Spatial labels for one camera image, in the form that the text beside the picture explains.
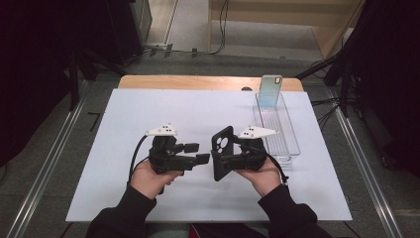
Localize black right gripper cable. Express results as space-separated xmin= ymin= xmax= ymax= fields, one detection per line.
xmin=263 ymin=150 xmax=290 ymax=193

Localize clear plastic container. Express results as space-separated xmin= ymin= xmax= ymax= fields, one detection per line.
xmin=252 ymin=91 xmax=302 ymax=167

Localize light wooden furniture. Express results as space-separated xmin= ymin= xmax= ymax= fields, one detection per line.
xmin=207 ymin=0 xmax=367 ymax=60

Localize aluminium floor rail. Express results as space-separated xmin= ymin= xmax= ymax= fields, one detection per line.
xmin=330 ymin=95 xmax=406 ymax=238
xmin=5 ymin=80 xmax=89 ymax=238

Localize person's right hand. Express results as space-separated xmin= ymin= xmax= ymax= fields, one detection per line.
xmin=235 ymin=158 xmax=282 ymax=198

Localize person's left hand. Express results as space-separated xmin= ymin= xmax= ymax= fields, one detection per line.
xmin=128 ymin=160 xmax=184 ymax=200

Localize black floor cables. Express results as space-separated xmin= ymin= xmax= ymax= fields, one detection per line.
xmin=310 ymin=97 xmax=342 ymax=132

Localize wooden table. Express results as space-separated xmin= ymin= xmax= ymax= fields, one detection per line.
xmin=117 ymin=74 xmax=305 ymax=93

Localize white board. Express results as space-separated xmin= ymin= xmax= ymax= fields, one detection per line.
xmin=64 ymin=87 xmax=354 ymax=223

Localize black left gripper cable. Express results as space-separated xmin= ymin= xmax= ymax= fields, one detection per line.
xmin=128 ymin=133 xmax=155 ymax=181

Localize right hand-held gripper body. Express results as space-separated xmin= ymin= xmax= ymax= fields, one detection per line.
xmin=219 ymin=125 xmax=280 ymax=173

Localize black hanging cable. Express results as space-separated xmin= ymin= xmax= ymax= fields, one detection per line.
xmin=211 ymin=0 xmax=231 ymax=56

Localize black metal stand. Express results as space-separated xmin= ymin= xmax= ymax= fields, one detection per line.
xmin=66 ymin=49 xmax=128 ymax=112
xmin=294 ymin=49 xmax=366 ymax=118

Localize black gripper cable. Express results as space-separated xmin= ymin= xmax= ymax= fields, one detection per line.
xmin=263 ymin=150 xmax=290 ymax=193
xmin=128 ymin=133 xmax=155 ymax=181

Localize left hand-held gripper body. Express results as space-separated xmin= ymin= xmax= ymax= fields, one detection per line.
xmin=145 ymin=123 xmax=200 ymax=176

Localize iridescent phone case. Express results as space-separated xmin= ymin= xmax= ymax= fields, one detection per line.
xmin=257 ymin=74 xmax=284 ymax=109

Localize black curtain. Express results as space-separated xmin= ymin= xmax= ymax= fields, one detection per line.
xmin=0 ymin=0 xmax=153 ymax=168
xmin=341 ymin=0 xmax=420 ymax=178

